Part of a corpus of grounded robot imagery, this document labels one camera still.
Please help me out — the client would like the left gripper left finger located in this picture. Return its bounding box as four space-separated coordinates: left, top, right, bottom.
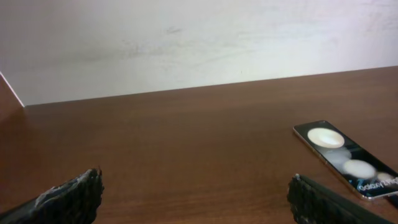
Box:
1 169 104 224

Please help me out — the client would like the black smartphone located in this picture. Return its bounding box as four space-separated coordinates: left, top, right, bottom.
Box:
293 120 397 200

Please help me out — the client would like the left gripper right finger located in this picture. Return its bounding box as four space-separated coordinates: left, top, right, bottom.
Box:
287 174 392 224

